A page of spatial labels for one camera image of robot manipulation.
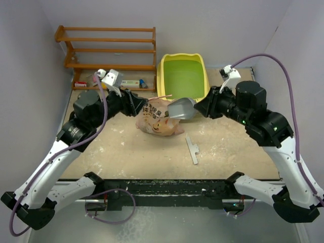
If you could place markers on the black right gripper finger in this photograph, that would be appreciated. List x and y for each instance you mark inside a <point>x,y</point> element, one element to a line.
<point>205,109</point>
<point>208,99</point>

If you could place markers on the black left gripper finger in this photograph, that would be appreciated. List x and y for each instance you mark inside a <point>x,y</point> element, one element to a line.
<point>137,107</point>
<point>135,98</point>

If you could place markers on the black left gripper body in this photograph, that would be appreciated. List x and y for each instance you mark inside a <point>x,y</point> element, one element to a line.
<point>124,109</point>

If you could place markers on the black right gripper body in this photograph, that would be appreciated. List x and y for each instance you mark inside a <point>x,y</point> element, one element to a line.
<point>229,101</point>

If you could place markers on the pink cat litter bag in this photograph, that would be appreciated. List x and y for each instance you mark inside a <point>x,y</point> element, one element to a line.
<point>154,119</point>

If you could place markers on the grey metal litter scoop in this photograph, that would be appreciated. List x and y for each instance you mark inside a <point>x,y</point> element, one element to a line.
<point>182,108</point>

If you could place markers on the white bag sealing clip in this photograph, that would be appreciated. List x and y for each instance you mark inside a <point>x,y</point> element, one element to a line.
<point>193,149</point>

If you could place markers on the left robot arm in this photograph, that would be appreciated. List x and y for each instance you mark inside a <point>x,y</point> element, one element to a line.
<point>36,202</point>

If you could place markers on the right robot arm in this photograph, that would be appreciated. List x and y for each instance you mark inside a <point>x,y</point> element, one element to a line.
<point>298,200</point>

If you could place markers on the white rectangular box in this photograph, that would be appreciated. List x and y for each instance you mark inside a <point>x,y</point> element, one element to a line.
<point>130,84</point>

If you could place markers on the yellow green litter box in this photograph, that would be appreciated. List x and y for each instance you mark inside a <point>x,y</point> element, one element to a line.
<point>182,75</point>

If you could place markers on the red white small box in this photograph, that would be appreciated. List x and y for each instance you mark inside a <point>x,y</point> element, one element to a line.
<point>81,84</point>

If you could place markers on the blue grey bottle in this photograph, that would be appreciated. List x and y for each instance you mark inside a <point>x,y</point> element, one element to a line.
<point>143,85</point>

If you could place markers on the wooden shelf rack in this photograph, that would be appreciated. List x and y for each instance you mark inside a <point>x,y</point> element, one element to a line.
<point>71,60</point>

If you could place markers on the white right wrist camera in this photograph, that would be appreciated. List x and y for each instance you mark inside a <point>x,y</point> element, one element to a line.
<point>230,76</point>

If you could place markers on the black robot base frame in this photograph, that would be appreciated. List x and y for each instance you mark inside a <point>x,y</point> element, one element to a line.
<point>206,193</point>

